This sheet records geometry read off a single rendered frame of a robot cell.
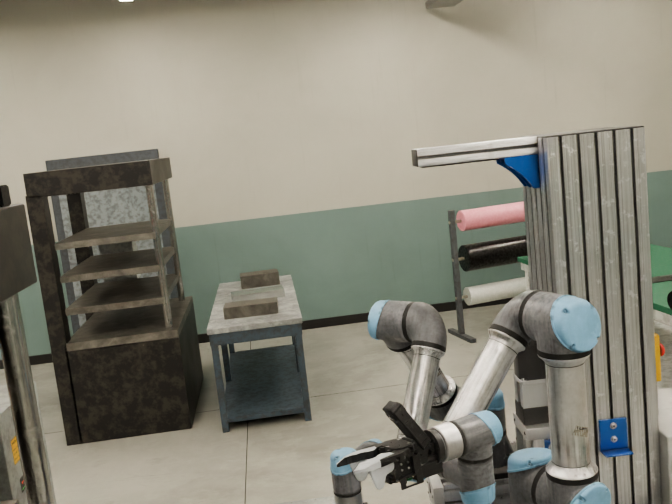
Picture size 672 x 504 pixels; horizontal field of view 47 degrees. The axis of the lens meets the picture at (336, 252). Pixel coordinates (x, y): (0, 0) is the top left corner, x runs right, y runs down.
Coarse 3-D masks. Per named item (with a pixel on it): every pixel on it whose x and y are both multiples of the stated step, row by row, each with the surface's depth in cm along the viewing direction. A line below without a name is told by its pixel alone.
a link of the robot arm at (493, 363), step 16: (512, 304) 178; (496, 320) 180; (512, 320) 177; (496, 336) 179; (512, 336) 177; (496, 352) 177; (512, 352) 178; (480, 368) 177; (496, 368) 176; (464, 384) 178; (480, 384) 175; (496, 384) 176; (464, 400) 175; (480, 400) 175; (448, 416) 176
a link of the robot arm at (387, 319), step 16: (384, 304) 220; (400, 304) 218; (368, 320) 222; (384, 320) 217; (400, 320) 214; (384, 336) 219; (400, 336) 216; (400, 352) 223; (448, 384) 240; (448, 400) 238; (432, 416) 245
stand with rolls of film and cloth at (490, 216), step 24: (456, 216) 751; (480, 216) 738; (504, 216) 746; (456, 240) 741; (504, 240) 754; (456, 264) 744; (480, 264) 742; (504, 264) 756; (456, 288) 747; (480, 288) 751; (504, 288) 756; (456, 312) 755; (456, 336) 762
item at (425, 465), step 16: (432, 432) 156; (384, 448) 154; (400, 448) 150; (416, 448) 153; (432, 448) 156; (400, 464) 151; (416, 464) 152; (432, 464) 155; (400, 480) 150; (416, 480) 154
